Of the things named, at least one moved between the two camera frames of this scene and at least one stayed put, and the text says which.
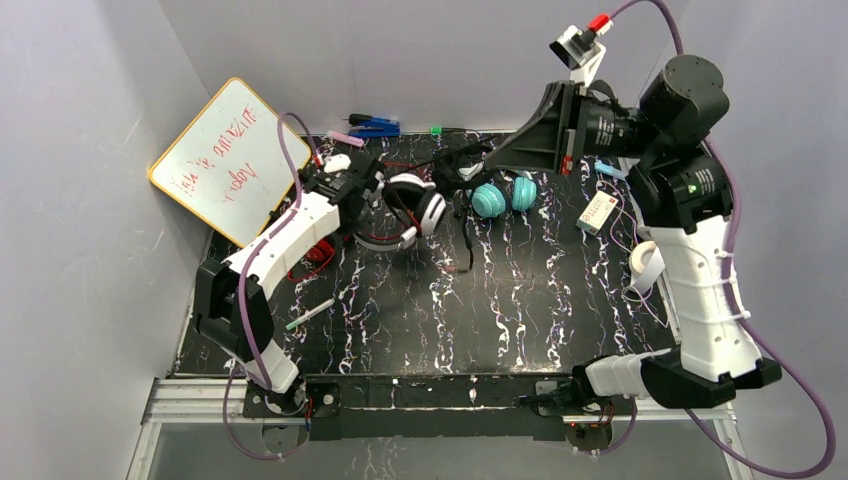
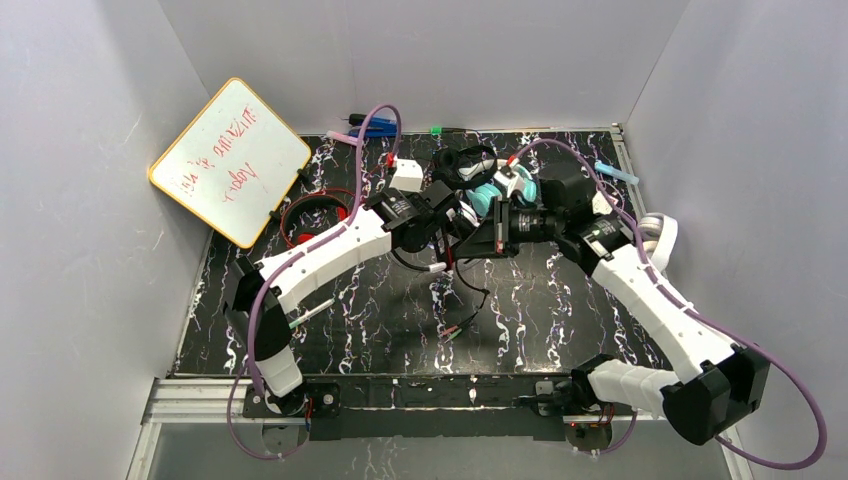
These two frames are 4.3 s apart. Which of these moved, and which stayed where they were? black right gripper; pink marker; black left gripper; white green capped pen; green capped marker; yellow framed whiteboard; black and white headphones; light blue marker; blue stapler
Moved: black left gripper; black and white headphones; black right gripper
Stayed: white green capped pen; blue stapler; light blue marker; pink marker; green capped marker; yellow framed whiteboard
